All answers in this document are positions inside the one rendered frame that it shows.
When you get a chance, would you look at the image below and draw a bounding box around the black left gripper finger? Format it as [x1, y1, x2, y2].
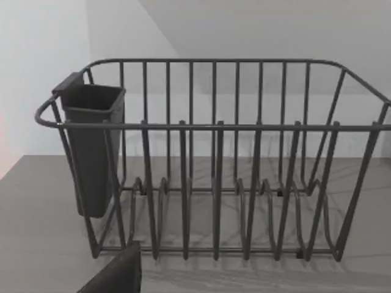
[76, 241, 142, 293]

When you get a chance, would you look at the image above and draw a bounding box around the dark grey cutlery holder cup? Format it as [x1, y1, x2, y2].
[51, 72, 126, 219]

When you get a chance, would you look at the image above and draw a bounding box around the grey wire dish rack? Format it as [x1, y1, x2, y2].
[34, 58, 391, 262]

